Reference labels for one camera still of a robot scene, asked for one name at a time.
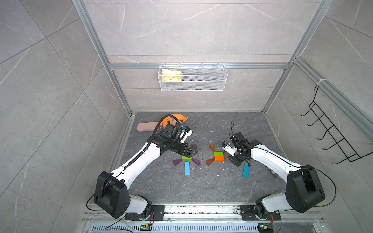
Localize green rectangular block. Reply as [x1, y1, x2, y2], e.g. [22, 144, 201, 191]
[182, 156, 192, 162]

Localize light blue eraser block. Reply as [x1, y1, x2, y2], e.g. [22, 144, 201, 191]
[185, 161, 190, 176]

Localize small teal block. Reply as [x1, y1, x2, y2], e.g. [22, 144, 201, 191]
[242, 164, 250, 179]

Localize orange brown wedge block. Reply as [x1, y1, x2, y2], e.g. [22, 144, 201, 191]
[209, 144, 216, 152]

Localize orange rectangular block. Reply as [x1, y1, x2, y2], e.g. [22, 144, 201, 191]
[214, 156, 225, 163]

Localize reddish brown wedge block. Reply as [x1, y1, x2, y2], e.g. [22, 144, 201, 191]
[206, 158, 215, 166]

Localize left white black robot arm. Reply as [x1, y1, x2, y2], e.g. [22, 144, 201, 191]
[91, 114, 195, 219]

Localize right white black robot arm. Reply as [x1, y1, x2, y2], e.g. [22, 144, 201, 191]
[222, 133, 326, 220]

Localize orange fish plush toy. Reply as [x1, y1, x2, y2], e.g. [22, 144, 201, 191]
[160, 114, 188, 128]

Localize pink rectangular case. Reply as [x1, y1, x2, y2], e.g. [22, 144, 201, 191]
[137, 122, 158, 132]

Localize yellow white cloth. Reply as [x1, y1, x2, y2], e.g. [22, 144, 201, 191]
[161, 68, 183, 83]

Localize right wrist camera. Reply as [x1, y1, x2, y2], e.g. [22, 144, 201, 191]
[222, 141, 237, 156]

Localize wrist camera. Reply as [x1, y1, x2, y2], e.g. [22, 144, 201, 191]
[180, 126, 192, 143]
[222, 141, 237, 156]

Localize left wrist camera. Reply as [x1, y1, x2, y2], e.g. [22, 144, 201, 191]
[180, 126, 192, 143]

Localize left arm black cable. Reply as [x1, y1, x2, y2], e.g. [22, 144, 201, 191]
[86, 114, 183, 212]

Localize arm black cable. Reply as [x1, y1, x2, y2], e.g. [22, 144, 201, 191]
[228, 120, 338, 209]
[86, 114, 183, 212]

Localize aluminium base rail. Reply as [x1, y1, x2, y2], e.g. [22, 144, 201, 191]
[76, 203, 329, 233]

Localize white wire wall basket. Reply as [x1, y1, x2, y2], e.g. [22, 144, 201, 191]
[157, 65, 228, 92]

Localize black wire hook rack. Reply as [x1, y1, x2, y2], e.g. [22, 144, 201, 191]
[300, 86, 373, 165]

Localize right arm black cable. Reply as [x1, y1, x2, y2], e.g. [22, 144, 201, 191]
[228, 120, 338, 209]

